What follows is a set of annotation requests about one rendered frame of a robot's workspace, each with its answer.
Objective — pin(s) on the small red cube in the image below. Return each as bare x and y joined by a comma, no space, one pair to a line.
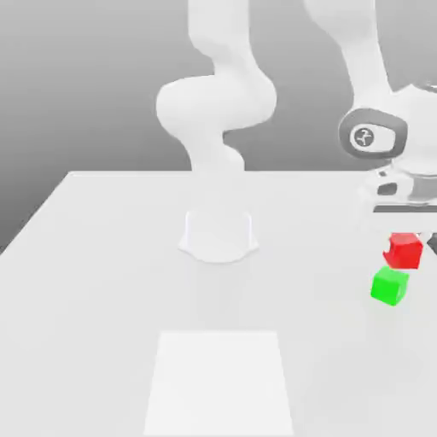
404,251

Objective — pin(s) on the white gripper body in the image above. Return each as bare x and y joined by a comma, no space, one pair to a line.
406,220

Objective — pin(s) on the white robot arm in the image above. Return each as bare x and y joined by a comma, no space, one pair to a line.
218,102

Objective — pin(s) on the small green cube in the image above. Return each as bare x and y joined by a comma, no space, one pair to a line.
387,286

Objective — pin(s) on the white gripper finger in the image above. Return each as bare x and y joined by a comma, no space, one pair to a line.
433,244

